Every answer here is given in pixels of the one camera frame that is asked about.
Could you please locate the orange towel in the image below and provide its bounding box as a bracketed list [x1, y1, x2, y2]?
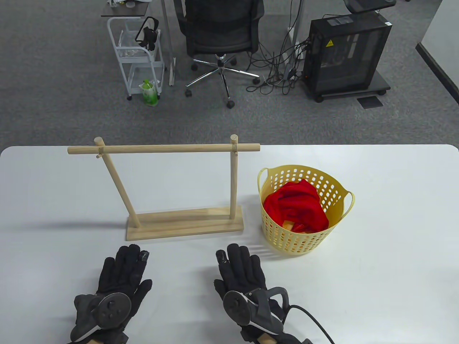
[281, 221, 309, 233]

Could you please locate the tangle of black floor cables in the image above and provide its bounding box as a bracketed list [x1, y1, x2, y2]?
[247, 0, 312, 95]

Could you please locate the black cable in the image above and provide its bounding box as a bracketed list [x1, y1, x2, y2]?
[289, 305, 336, 344]

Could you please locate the yellow plastic basket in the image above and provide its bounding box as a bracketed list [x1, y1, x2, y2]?
[257, 165, 355, 255]

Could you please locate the person's left hand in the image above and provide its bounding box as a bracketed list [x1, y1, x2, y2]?
[74, 244, 153, 344]

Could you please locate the black headset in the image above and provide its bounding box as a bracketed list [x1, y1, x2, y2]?
[135, 17, 159, 51]

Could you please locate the person's right hand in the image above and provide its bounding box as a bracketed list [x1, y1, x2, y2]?
[214, 244, 312, 344]

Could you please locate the green bottle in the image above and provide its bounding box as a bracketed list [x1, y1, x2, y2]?
[139, 80, 159, 107]

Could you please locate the white desk leg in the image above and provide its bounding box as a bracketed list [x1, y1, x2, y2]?
[160, 0, 176, 86]
[283, 0, 305, 80]

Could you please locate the wooden towel rack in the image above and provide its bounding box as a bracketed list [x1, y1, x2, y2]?
[67, 134, 261, 242]

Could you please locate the black computer case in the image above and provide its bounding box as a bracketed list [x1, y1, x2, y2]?
[308, 12, 392, 94]

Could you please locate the black floor plate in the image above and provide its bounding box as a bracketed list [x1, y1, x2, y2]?
[358, 96, 383, 109]

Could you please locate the black mesh office chair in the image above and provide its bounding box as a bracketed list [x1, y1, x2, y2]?
[176, 0, 266, 109]

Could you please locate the black chair base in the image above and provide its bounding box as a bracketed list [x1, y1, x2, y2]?
[344, 0, 397, 13]

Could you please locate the white rolling cart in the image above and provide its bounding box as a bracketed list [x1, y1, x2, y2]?
[107, 16, 165, 101]

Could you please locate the dark wooden shelf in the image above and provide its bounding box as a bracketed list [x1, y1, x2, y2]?
[101, 0, 150, 18]

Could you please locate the red towel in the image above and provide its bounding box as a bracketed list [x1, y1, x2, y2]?
[264, 179, 329, 233]

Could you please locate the clear plastic bag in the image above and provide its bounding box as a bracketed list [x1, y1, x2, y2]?
[118, 30, 151, 58]

